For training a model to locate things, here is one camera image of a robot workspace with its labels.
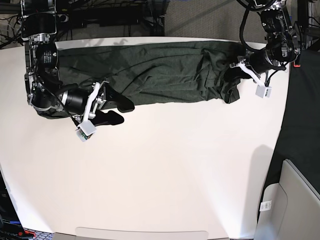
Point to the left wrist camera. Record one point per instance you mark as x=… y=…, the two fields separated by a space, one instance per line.
x=263 y=91

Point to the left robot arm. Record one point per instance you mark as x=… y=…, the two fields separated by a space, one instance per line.
x=282 y=45

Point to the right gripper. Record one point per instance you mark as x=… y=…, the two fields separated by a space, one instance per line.
x=75 y=101

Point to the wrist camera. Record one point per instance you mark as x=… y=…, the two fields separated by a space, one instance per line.
x=85 y=130
x=263 y=91

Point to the grey plastic bin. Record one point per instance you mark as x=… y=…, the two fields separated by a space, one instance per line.
x=290 y=209

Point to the red clamp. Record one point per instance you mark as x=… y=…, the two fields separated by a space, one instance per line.
x=296 y=64

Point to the green long sleeve shirt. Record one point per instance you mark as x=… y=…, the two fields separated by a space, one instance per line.
x=174 y=72

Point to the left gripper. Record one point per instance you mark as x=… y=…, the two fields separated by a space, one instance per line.
x=259 y=62

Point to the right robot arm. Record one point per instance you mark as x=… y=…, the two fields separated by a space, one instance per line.
x=45 y=91

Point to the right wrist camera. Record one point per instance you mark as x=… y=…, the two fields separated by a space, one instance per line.
x=85 y=130

